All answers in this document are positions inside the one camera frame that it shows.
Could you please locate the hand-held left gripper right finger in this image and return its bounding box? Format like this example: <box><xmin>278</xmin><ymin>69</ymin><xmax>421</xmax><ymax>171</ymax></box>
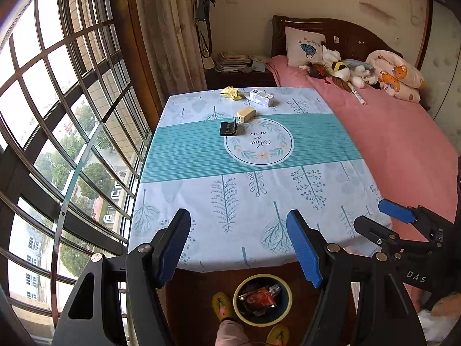
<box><xmin>286</xmin><ymin>209</ymin><xmax>429</xmax><ymax>346</ymax></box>

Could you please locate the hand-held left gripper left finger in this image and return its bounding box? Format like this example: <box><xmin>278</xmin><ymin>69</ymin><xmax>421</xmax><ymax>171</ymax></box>
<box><xmin>52</xmin><ymin>208</ymin><xmax>191</xmax><ymax>346</ymax></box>

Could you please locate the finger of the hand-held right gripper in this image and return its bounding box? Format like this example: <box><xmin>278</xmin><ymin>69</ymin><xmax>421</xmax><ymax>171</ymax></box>
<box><xmin>353</xmin><ymin>215</ymin><xmax>438</xmax><ymax>260</ymax></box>
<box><xmin>378</xmin><ymin>199</ymin><xmax>455</xmax><ymax>240</ymax></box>

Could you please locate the round trash bin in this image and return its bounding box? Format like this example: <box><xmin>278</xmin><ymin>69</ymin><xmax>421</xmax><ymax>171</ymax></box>
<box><xmin>233</xmin><ymin>274</ymin><xmax>293</xmax><ymax>327</ymax></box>

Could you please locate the red carton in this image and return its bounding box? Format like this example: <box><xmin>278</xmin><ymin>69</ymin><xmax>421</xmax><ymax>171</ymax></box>
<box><xmin>241</xmin><ymin>285</ymin><xmax>279</xmax><ymax>309</ymax></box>

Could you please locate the person's right forearm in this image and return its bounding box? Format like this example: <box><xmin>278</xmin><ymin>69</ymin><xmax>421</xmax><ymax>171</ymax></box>
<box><xmin>430</xmin><ymin>292</ymin><xmax>461</xmax><ymax>318</ymax></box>

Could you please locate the pink bed sheet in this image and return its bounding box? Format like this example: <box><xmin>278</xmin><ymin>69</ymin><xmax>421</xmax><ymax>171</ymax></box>
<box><xmin>267</xmin><ymin>55</ymin><xmax>461</xmax><ymax>296</ymax></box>

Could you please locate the yellow slipper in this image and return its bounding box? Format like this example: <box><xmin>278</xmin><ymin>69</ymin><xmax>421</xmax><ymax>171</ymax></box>
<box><xmin>266</xmin><ymin>324</ymin><xmax>290</xmax><ymax>346</ymax></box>
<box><xmin>211</xmin><ymin>292</ymin><xmax>236</xmax><ymax>322</ymax></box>

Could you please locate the leaf print tablecloth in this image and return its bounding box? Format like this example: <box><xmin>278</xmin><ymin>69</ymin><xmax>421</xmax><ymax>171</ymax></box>
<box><xmin>128</xmin><ymin>86</ymin><xmax>393</xmax><ymax>272</ymax></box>

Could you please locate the white marker pen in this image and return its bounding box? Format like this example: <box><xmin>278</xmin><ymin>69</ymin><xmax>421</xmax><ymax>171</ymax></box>
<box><xmin>347</xmin><ymin>82</ymin><xmax>367</xmax><ymax>106</ymax></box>

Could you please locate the bear print blanket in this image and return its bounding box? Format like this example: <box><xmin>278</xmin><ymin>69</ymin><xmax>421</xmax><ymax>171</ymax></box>
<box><xmin>365</xmin><ymin>50</ymin><xmax>427</xmax><ymax>103</ymax></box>

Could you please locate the black wallet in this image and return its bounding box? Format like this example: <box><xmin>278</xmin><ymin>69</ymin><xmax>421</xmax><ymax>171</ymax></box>
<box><xmin>220</xmin><ymin>119</ymin><xmax>238</xmax><ymax>137</ymax></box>

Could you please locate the white plush toy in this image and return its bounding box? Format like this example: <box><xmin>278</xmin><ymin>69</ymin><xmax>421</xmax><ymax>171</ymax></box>
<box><xmin>351</xmin><ymin>67</ymin><xmax>379</xmax><ymax>87</ymax></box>

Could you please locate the small beige box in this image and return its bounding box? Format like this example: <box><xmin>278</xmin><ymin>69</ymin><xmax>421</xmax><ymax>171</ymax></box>
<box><xmin>236</xmin><ymin>107</ymin><xmax>256</xmax><ymax>123</ymax></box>

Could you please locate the blue plush toy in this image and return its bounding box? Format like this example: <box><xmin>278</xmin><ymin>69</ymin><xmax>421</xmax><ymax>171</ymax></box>
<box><xmin>342</xmin><ymin>59</ymin><xmax>375</xmax><ymax>73</ymax></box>

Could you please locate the bee plush toy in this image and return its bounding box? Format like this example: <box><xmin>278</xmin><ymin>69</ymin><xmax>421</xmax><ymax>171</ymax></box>
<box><xmin>322</xmin><ymin>45</ymin><xmax>352</xmax><ymax>80</ymax></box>

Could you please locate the small white box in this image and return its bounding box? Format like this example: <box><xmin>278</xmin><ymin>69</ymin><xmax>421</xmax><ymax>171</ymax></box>
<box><xmin>249</xmin><ymin>90</ymin><xmax>274</xmax><ymax>107</ymax></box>

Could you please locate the brown feathered toy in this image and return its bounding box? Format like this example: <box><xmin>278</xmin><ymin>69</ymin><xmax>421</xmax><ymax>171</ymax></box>
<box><xmin>299</xmin><ymin>61</ymin><xmax>330</xmax><ymax>79</ymax></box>

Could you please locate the crumpled yellow cloth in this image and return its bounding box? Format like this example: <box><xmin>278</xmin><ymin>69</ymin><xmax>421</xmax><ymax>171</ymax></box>
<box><xmin>220</xmin><ymin>86</ymin><xmax>243</xmax><ymax>101</ymax></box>

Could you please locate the window with metal grille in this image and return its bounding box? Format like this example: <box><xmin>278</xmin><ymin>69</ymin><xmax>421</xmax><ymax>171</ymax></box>
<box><xmin>0</xmin><ymin>0</ymin><xmax>159</xmax><ymax>346</ymax></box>

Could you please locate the dark wooden nightstand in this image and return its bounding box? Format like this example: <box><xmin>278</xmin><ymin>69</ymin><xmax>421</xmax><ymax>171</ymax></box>
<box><xmin>205</xmin><ymin>68</ymin><xmax>278</xmax><ymax>91</ymax></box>

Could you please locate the dark wooden headboard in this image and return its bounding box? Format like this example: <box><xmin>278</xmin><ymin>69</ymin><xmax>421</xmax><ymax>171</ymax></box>
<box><xmin>271</xmin><ymin>15</ymin><xmax>433</xmax><ymax>112</ymax></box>

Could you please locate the white printed pillow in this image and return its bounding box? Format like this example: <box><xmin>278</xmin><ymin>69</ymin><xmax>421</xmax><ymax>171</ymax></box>
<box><xmin>284</xmin><ymin>26</ymin><xmax>326</xmax><ymax>67</ymax></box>

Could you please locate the light blue tissue box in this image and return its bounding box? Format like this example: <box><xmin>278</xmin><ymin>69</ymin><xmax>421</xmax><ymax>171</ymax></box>
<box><xmin>250</xmin><ymin>56</ymin><xmax>272</xmax><ymax>72</ymax></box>

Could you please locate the stack of books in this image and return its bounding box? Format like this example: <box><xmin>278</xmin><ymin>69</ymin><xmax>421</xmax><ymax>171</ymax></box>
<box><xmin>215</xmin><ymin>51</ymin><xmax>253</xmax><ymax>73</ymax></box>

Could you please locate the beige curtain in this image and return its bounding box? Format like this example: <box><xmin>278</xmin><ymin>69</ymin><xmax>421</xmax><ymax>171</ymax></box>
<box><xmin>133</xmin><ymin>0</ymin><xmax>209</xmax><ymax>98</ymax></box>

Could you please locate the coat rack with bag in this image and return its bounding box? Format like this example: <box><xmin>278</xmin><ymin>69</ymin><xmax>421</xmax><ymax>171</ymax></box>
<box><xmin>191</xmin><ymin>0</ymin><xmax>218</xmax><ymax>71</ymax></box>

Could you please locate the padded wall panel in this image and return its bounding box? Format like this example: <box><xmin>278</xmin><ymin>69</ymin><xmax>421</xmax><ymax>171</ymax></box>
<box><xmin>427</xmin><ymin>0</ymin><xmax>461</xmax><ymax>123</ymax></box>

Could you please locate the beige wall shelf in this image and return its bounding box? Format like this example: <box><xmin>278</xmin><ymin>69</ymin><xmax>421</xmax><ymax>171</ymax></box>
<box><xmin>360</xmin><ymin>2</ymin><xmax>395</xmax><ymax>20</ymax></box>

